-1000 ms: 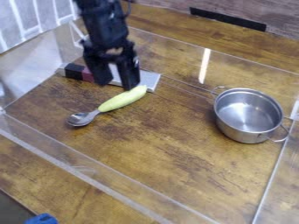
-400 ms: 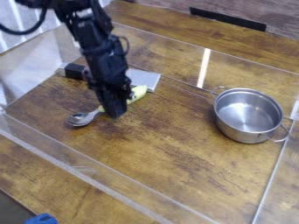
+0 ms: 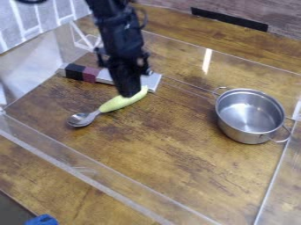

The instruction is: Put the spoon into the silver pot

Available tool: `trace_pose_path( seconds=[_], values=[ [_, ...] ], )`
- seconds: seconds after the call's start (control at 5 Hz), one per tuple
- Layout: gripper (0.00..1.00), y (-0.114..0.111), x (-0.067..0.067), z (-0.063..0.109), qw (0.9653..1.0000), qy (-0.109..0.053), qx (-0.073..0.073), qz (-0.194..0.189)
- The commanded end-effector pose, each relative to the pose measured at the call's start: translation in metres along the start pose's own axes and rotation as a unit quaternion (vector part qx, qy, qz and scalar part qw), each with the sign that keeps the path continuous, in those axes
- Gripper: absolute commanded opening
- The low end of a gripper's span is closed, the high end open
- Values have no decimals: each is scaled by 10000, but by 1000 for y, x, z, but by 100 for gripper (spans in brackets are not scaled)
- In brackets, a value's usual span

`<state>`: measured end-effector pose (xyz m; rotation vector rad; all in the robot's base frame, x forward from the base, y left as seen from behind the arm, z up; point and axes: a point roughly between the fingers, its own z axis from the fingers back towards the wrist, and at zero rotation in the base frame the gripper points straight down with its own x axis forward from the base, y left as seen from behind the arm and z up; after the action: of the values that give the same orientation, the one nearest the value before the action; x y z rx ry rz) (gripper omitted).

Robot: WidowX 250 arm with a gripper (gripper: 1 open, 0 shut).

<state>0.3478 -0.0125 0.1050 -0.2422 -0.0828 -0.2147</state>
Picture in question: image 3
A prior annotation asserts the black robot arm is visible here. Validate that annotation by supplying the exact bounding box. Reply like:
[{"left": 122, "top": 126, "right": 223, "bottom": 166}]
[{"left": 85, "top": 0, "right": 150, "bottom": 98}]

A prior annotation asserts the black cable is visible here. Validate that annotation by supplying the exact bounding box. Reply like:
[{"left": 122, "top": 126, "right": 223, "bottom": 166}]
[{"left": 134, "top": 7, "right": 150, "bottom": 30}]

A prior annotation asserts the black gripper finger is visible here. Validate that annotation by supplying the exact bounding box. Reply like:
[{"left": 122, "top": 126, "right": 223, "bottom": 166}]
[{"left": 109, "top": 62, "right": 141, "bottom": 98}]

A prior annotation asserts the blue object at bottom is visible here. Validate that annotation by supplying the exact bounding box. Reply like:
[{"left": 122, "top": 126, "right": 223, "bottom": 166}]
[{"left": 25, "top": 214, "right": 59, "bottom": 225}]

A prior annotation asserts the silver pot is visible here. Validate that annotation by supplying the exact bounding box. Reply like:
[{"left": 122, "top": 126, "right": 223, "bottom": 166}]
[{"left": 213, "top": 86, "right": 292, "bottom": 145}]

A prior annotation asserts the spoon with yellow handle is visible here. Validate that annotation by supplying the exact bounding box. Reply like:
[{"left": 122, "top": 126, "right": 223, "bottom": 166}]
[{"left": 67, "top": 85, "right": 149, "bottom": 127}]

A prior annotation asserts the black strip on wall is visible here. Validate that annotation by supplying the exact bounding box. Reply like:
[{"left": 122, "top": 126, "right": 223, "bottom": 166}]
[{"left": 190, "top": 7, "right": 268, "bottom": 32}]

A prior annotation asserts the grey block with dark end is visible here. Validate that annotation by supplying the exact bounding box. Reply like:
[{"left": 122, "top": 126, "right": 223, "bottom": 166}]
[{"left": 57, "top": 63, "right": 162, "bottom": 93}]

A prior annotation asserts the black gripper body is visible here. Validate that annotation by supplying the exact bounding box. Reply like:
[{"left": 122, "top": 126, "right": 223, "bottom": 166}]
[{"left": 94, "top": 10, "right": 152, "bottom": 75}]

